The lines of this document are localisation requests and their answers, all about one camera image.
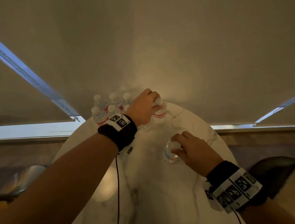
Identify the person's right hand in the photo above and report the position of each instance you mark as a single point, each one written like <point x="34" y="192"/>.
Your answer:
<point x="198" y="154"/>

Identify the person's left hand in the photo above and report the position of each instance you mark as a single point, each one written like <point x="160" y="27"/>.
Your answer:
<point x="140" y="108"/>

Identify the red label water bottle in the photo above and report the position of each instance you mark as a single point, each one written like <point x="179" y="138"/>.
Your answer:
<point x="159" y="114"/>
<point x="169" y="154"/>

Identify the cluster of water bottles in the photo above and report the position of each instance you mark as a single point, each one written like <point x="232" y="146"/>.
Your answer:
<point x="100" y="115"/>

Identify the person's right forearm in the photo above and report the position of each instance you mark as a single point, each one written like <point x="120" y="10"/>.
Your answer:
<point x="265" y="214"/>

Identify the person's left forearm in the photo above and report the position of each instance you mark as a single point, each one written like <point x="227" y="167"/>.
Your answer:
<point x="57" y="184"/>

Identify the black left wristband with markers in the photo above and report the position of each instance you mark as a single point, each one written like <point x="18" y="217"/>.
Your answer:
<point x="117" y="133"/>

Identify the black wristband with markers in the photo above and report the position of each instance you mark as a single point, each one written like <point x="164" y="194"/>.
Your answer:
<point x="117" y="133"/>
<point x="230" y="187"/>

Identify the black right wristband with markers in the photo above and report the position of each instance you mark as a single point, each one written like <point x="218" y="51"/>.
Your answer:
<point x="230" y="187"/>

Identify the white marble table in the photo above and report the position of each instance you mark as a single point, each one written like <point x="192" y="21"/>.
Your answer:
<point x="161" y="191"/>

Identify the beige roller blind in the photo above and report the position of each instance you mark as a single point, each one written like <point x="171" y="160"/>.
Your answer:
<point x="276" y="118"/>
<point x="27" y="103"/>
<point x="161" y="46"/>

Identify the black round stool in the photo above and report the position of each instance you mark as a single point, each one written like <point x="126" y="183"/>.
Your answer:
<point x="276" y="175"/>

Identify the grey chair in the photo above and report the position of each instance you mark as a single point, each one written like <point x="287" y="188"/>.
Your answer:
<point x="23" y="180"/>

